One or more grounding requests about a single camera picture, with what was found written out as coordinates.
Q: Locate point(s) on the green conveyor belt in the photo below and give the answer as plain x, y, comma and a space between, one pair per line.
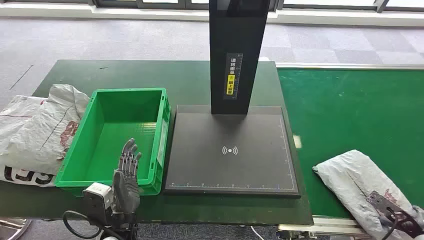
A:
348, 109

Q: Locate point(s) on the yellow black label sticker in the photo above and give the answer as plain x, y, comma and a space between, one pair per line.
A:
232, 79

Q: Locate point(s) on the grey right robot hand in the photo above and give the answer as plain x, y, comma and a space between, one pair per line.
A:
414, 222

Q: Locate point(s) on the plain grey parcel bag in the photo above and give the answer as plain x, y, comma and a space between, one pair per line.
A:
344, 179

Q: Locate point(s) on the black inbound scanner machine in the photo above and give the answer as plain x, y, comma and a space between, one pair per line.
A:
232, 165

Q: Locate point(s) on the dark green table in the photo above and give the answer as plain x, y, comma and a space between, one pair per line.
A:
132, 74

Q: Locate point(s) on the green plastic crate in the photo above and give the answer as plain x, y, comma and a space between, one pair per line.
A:
112, 132

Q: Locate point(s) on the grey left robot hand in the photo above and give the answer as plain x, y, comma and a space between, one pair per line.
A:
126, 188

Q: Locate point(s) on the large white woven sack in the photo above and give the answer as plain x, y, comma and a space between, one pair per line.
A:
30, 132

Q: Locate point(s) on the dark window frame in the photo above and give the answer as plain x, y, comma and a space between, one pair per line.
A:
159, 6

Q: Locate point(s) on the white window sill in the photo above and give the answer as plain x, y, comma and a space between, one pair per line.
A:
99, 13

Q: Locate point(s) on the small white object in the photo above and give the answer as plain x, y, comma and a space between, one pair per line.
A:
263, 59

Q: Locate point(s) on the metal chair base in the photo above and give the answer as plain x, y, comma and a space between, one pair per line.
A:
13, 228

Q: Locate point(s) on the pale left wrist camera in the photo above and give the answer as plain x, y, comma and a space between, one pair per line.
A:
96, 198

